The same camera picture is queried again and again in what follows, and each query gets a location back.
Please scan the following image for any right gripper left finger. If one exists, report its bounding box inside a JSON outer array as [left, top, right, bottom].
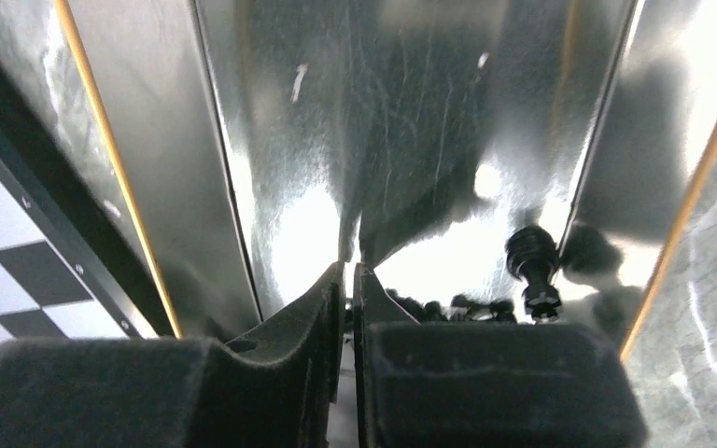
[[0, 262, 345, 447]]

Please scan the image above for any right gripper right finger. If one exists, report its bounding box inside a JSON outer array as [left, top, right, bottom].
[[353, 264, 649, 447]]

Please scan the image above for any gold tin of black pieces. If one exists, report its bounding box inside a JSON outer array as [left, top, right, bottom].
[[0, 0, 717, 366]]

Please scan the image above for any chessboard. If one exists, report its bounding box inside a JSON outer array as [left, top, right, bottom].
[[0, 67, 172, 343]]

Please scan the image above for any black rook in tin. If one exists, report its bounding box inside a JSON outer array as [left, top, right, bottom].
[[505, 225, 562, 323]]

